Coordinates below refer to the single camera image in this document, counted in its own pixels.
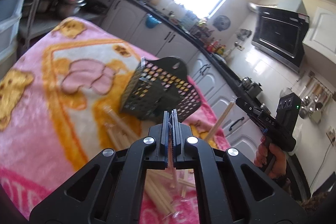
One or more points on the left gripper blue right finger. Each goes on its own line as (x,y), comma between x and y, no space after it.
(176,138)

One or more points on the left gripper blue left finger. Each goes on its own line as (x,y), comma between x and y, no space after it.
(164,143)

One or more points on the dark green utensil basket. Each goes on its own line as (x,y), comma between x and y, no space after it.
(157,86)

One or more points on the wooden chopsticks pair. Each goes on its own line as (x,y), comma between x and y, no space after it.
(216,126)

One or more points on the person's right hand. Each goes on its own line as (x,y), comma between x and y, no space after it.
(271,156)

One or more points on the loose wooden chopsticks bundle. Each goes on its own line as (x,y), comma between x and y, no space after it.
(122,136)

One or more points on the black range hood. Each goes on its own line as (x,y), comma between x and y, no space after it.
(280,33)

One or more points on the pink bear blanket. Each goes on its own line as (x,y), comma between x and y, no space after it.
(58,163)

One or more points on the blue hanging bowl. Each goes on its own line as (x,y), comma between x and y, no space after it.
(151,22)

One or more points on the stainless steel pot stack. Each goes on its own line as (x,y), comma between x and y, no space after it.
(67,8)

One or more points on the white plastic drawer unit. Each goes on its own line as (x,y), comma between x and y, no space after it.
(11,13)

